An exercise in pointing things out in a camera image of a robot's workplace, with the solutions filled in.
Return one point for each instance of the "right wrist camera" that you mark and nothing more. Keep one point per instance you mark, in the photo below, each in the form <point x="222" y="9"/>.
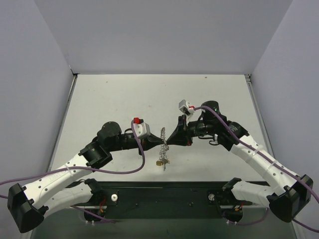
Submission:
<point x="186" y="108"/>

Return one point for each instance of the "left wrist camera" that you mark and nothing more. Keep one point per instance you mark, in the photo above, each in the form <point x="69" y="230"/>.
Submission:
<point x="140" y="129"/>

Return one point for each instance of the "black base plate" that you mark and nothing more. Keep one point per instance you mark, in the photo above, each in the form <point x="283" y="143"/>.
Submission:
<point x="163" y="200"/>

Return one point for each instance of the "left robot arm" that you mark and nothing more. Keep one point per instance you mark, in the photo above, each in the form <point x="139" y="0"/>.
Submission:
<point x="29" y="204"/>

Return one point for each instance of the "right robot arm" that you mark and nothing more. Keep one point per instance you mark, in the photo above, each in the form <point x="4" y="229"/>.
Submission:
<point x="286" y="192"/>

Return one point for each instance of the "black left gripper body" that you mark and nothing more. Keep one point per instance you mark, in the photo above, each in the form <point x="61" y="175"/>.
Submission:
<point x="146" y="141"/>

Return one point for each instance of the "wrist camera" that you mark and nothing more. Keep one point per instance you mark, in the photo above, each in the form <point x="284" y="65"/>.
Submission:
<point x="186" y="108"/>
<point x="140" y="129"/>

